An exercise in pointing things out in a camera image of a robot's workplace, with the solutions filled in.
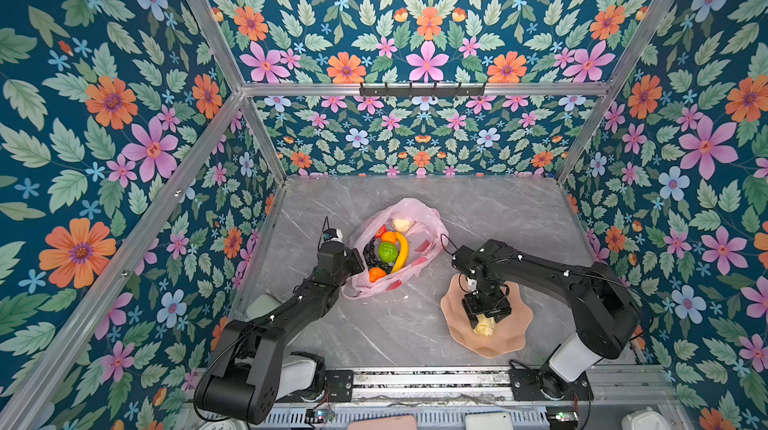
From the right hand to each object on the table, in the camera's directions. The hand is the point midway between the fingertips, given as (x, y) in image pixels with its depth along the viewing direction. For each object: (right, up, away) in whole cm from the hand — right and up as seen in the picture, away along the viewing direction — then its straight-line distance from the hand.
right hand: (480, 322), depth 80 cm
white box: (-1, -18, -13) cm, 22 cm away
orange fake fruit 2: (-29, +12, +8) cm, 33 cm away
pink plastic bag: (-13, +22, +21) cm, 33 cm away
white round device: (+34, -16, -14) cm, 40 cm away
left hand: (-33, +20, +8) cm, 40 cm away
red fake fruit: (-29, +23, +18) cm, 41 cm away
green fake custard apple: (-26, +17, +13) cm, 34 cm away
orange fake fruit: (-26, +22, +18) cm, 39 cm away
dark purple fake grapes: (-32, +15, +13) cm, 37 cm away
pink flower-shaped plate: (+8, -2, 0) cm, 8 cm away
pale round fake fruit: (-22, +25, +20) cm, 39 cm away
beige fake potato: (0, +1, -3) cm, 4 cm away
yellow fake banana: (-21, +19, +18) cm, 33 cm away
